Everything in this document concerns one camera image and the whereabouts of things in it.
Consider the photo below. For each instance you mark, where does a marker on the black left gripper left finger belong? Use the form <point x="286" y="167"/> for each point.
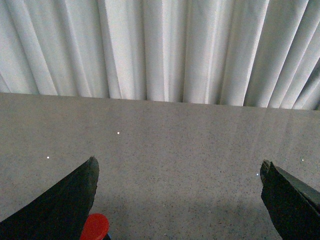
<point x="60" y="212"/>

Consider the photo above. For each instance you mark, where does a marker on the white pleated curtain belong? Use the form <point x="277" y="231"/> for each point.
<point x="257" y="53"/>

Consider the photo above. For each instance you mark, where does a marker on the red mushroom push button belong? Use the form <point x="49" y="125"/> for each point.
<point x="96" y="227"/>

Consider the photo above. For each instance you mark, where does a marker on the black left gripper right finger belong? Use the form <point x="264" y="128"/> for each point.
<point x="293" y="206"/>

